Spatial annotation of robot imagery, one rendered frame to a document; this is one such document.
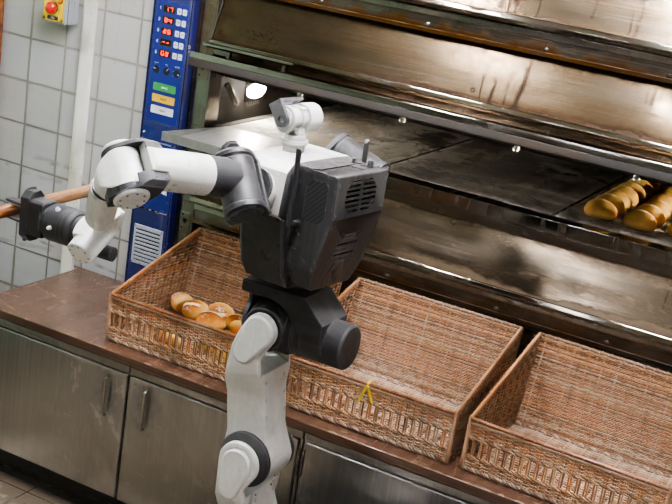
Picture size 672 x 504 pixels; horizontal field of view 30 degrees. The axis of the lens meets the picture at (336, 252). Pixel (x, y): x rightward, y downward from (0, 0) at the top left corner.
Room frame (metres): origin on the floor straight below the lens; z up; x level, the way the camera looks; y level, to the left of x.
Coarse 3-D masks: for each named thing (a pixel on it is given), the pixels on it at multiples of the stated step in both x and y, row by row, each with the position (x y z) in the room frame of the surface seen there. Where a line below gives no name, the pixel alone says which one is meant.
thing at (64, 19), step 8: (48, 0) 4.22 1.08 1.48; (56, 0) 4.21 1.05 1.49; (64, 0) 4.20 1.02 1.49; (72, 0) 4.22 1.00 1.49; (64, 8) 4.20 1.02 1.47; (72, 8) 4.23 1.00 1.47; (48, 16) 4.22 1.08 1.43; (56, 16) 4.21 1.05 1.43; (64, 16) 4.20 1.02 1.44; (72, 16) 4.23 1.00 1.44; (64, 24) 4.20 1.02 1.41; (72, 24) 4.24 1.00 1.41
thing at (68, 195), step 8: (56, 192) 2.92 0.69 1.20; (64, 192) 2.93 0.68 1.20; (72, 192) 2.95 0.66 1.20; (80, 192) 2.98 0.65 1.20; (56, 200) 2.89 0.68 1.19; (64, 200) 2.92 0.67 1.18; (72, 200) 2.95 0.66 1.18; (0, 208) 2.73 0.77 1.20; (8, 208) 2.75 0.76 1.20; (16, 208) 2.77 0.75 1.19; (0, 216) 2.73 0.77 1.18; (8, 216) 2.76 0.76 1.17
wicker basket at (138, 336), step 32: (160, 256) 3.78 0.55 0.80; (192, 256) 3.94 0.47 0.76; (224, 256) 3.90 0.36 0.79; (128, 288) 3.63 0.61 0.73; (160, 288) 3.79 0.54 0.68; (192, 288) 3.91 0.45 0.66; (224, 288) 3.87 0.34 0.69; (128, 320) 3.52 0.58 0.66; (160, 320) 3.48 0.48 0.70; (192, 320) 3.43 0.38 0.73; (160, 352) 3.47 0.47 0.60; (192, 352) 3.54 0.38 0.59
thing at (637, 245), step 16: (400, 176) 3.75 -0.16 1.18; (400, 192) 3.71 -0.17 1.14; (416, 192) 3.69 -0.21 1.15; (432, 192) 3.66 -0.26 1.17; (448, 192) 3.64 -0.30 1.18; (464, 192) 3.67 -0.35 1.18; (464, 208) 3.62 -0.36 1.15; (480, 208) 3.60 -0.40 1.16; (496, 208) 3.58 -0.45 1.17; (512, 208) 3.57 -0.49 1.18; (528, 224) 3.53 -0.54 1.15; (544, 224) 3.51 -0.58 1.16; (560, 224) 3.49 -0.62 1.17; (576, 224) 3.50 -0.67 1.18; (576, 240) 3.47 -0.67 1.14; (592, 240) 3.45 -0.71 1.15; (608, 240) 3.43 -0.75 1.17; (624, 240) 3.41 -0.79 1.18; (640, 240) 3.43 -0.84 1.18; (640, 256) 3.39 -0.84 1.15; (656, 256) 3.37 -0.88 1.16
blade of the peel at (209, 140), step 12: (168, 132) 3.77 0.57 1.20; (180, 132) 3.83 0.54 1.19; (192, 132) 3.89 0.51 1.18; (204, 132) 3.93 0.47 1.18; (216, 132) 3.95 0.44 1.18; (228, 132) 3.98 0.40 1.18; (240, 132) 4.00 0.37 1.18; (180, 144) 3.72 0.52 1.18; (192, 144) 3.70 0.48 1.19; (204, 144) 3.68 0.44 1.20; (216, 144) 3.79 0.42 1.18; (240, 144) 3.84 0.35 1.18; (252, 144) 3.86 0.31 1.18; (264, 144) 3.88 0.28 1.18; (276, 144) 3.91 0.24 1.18
